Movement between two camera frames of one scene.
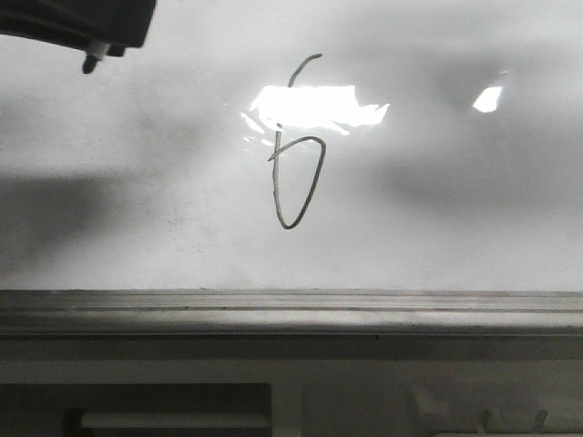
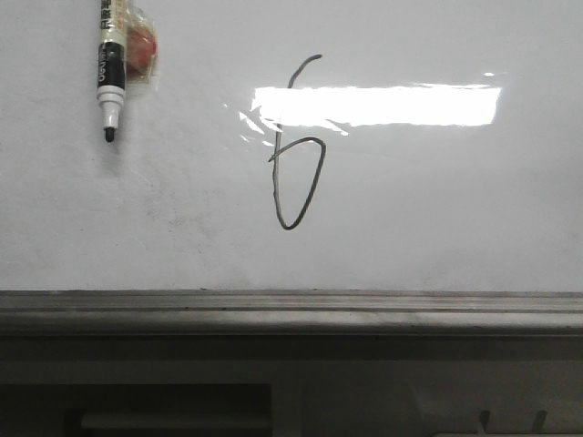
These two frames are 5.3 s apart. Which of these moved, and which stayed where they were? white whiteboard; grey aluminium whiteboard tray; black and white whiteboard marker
Moved: black and white whiteboard marker
Stayed: white whiteboard; grey aluminium whiteboard tray
